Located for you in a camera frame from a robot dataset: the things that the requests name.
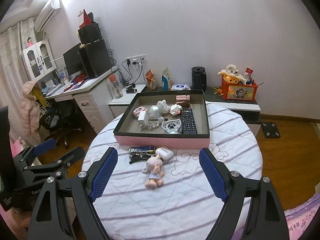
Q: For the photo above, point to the white charger adapter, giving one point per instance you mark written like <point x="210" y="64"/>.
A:
<point x="143" y="119"/>

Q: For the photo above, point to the blue rectangular lighter box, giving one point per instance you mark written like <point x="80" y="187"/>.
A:
<point x="142" y="149"/>

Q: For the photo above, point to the orange snack bag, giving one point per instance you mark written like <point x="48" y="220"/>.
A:
<point x="150" y="80"/>

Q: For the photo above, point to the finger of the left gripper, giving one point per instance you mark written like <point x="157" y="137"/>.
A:
<point x="44" y="147"/>

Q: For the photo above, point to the silver white astronaut figure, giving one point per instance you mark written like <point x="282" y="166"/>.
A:
<point x="157" y="112"/>

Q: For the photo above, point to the water bottle orange cap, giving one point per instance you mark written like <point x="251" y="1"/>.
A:
<point x="115" y="86"/>

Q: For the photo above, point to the black speaker box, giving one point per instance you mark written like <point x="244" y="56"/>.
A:
<point x="89" y="33"/>

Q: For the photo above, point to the white desk with drawers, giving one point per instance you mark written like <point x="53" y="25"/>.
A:
<point x="93" y="98"/>

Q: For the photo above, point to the air conditioner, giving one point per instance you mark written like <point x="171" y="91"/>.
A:
<point x="46" y="13"/>

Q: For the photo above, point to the black computer tower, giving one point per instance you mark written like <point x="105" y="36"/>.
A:
<point x="95" y="59"/>

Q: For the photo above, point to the white quilted table cover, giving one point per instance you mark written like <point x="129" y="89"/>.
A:
<point x="184" y="207"/>

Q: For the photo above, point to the white glass-door cabinet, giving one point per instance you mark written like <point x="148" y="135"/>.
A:
<point x="38" y="59"/>

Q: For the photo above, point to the white paw-print dish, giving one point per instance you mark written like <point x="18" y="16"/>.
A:
<point x="172" y="126"/>

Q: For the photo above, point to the black remote control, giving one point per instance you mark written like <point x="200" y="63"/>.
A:
<point x="188" y="125"/>

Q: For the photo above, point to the wet wipes pack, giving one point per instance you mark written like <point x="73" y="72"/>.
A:
<point x="181" y="87"/>

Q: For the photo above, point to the black computer monitor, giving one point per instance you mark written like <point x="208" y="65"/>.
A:
<point x="73" y="60"/>

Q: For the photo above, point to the blue white bag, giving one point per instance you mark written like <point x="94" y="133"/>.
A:
<point x="166" y="80"/>

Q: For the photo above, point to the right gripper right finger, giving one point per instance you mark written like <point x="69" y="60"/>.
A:
<point x="265" y="219"/>

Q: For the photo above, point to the white side cabinet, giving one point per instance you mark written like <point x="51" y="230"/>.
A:
<point x="119" y="105"/>

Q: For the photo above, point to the white pink brick toy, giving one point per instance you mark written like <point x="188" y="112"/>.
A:
<point x="175" y="109"/>

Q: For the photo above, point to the pink tray box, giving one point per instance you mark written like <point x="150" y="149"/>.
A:
<point x="172" y="119"/>

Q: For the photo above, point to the wall power outlet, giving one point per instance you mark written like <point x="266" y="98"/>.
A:
<point x="138" y="59"/>

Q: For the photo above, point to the white plush toy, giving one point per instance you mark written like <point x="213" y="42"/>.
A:
<point x="231" y="75"/>

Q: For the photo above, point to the black office chair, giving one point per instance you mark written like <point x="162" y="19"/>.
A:
<point x="60" y="120"/>

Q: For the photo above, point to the pink doll figurine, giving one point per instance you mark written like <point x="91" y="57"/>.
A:
<point x="153" y="169"/>

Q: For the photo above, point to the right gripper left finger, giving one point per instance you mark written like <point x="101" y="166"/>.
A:
<point x="49" y="219"/>

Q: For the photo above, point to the orange toy box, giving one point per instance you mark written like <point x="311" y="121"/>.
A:
<point x="232" y="91"/>

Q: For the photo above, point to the black kettle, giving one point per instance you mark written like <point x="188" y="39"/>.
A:
<point x="198" y="78"/>

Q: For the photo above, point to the pink jacket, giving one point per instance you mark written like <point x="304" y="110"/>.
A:
<point x="30" y="111"/>

